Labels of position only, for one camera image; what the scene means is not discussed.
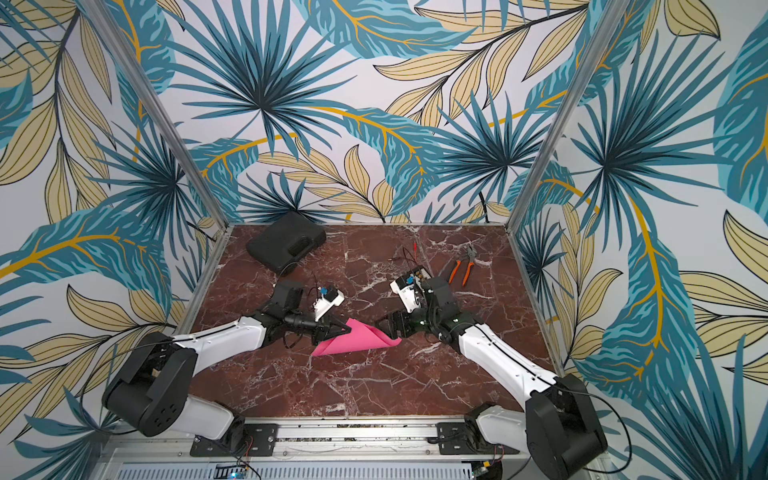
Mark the aluminium front rail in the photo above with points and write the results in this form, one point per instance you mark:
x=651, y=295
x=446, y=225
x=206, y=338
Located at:
x=393, y=438

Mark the left aluminium frame post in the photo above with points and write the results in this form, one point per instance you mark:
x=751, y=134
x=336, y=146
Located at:
x=106, y=26

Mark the orange handled pliers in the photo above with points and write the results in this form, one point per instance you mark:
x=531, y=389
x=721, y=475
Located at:
x=464, y=265

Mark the aluminium frame post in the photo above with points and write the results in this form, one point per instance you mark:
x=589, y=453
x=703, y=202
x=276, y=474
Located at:
x=106, y=26
x=594, y=49

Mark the green circuit board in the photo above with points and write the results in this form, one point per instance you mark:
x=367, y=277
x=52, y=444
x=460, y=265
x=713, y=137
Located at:
x=230, y=471

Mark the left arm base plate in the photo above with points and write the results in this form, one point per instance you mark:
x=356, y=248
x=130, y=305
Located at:
x=242, y=440

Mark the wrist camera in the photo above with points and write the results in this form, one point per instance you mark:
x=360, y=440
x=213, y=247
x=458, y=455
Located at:
x=405, y=288
x=327, y=298

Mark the black plastic tool case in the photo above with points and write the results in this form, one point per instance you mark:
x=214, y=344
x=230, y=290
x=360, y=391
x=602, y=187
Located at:
x=283, y=244

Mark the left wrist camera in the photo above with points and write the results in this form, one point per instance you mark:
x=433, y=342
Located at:
x=327, y=298

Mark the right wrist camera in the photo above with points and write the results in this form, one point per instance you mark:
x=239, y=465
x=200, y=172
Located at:
x=405, y=288

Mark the pink square paper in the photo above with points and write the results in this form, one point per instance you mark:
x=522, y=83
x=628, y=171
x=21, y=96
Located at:
x=362, y=337

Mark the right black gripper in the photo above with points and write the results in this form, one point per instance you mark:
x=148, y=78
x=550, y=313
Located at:
x=405, y=324

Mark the right aluminium frame post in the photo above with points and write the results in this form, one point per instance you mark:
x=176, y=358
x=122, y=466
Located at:
x=594, y=49

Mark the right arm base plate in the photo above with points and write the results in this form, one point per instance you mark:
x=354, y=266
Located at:
x=463, y=438

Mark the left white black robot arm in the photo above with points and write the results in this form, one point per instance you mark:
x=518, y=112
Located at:
x=151, y=390

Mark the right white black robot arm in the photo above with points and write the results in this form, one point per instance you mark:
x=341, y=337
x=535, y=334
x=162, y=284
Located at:
x=558, y=428

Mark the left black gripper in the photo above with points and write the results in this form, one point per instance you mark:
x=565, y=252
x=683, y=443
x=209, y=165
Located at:
x=323, y=329

